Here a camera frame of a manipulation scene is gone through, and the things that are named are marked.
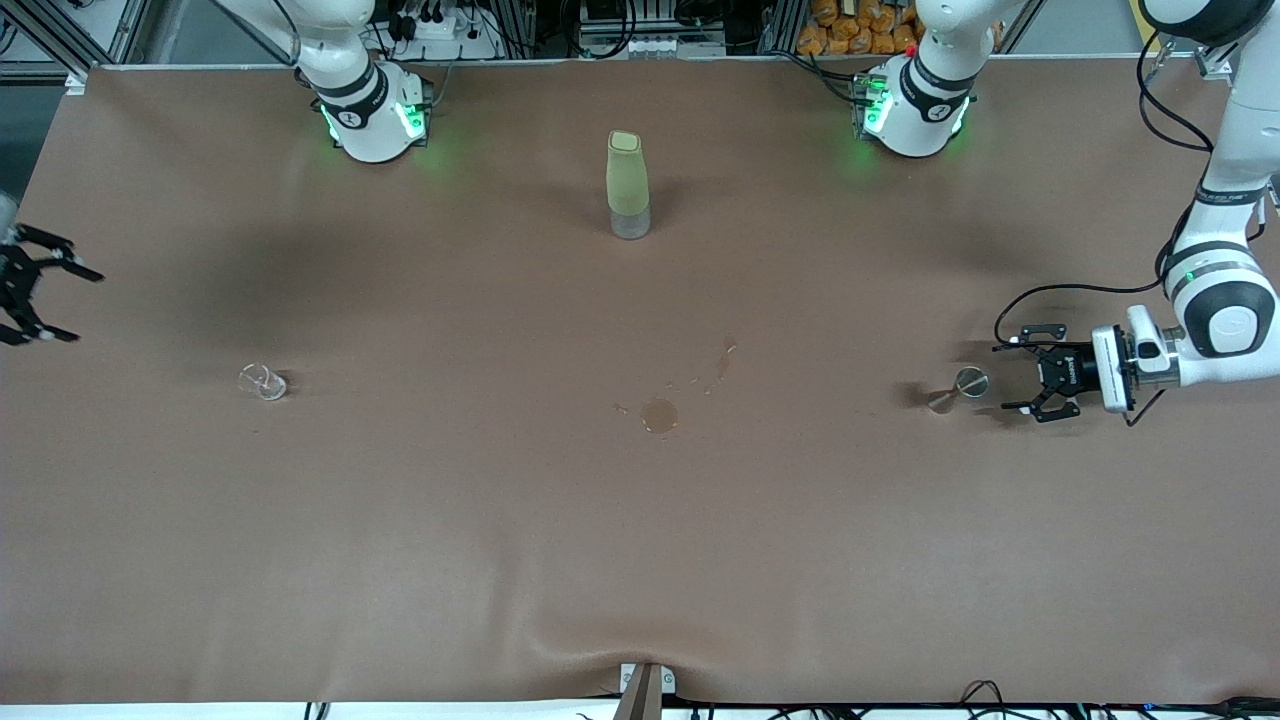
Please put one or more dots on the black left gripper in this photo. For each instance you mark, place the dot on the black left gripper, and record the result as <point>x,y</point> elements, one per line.
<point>1070,378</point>

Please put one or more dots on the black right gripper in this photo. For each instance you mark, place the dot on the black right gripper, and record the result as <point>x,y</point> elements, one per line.
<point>14,281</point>

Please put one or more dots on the stainless steel double jigger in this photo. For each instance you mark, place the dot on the stainless steel double jigger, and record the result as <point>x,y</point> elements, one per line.
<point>972,382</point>

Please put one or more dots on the small clear glass measuring cup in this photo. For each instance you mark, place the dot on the small clear glass measuring cup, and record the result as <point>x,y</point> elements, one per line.
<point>265,385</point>

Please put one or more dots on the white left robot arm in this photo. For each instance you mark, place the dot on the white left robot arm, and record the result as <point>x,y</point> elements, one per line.
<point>1245,130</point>

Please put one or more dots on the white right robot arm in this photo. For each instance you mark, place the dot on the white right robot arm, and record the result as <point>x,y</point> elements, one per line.
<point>370,130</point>

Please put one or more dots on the green sleeved shaker bottle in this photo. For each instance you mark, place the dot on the green sleeved shaker bottle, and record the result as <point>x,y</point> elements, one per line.
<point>627,180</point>

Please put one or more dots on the orange packets pile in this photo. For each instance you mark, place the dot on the orange packets pile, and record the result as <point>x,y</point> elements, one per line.
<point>850,30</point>

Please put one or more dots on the brown table cover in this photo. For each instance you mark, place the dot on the brown table cover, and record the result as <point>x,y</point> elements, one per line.
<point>640,540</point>

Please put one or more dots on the white power strip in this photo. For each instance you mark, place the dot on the white power strip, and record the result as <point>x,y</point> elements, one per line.
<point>440,28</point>

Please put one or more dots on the aluminium frame strut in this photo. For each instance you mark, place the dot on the aluminium frame strut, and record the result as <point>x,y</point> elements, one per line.
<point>60,45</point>
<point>1215,65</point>

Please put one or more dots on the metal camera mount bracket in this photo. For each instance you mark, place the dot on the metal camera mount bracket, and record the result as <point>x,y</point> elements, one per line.
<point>645,690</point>

